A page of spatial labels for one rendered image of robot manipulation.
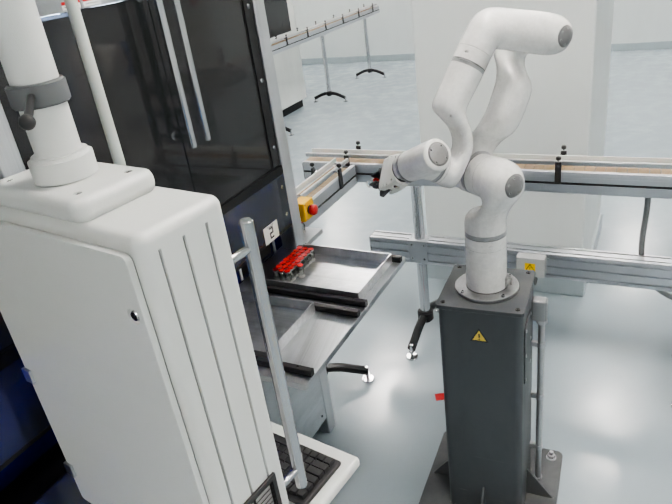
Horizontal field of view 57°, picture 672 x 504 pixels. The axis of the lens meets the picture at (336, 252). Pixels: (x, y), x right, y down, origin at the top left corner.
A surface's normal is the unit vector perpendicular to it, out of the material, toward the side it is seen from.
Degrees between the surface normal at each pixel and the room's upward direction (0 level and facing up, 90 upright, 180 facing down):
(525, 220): 90
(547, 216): 90
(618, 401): 0
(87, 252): 90
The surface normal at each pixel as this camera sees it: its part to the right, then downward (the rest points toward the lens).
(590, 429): -0.13, -0.88
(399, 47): -0.44, 0.46
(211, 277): 0.82, 0.16
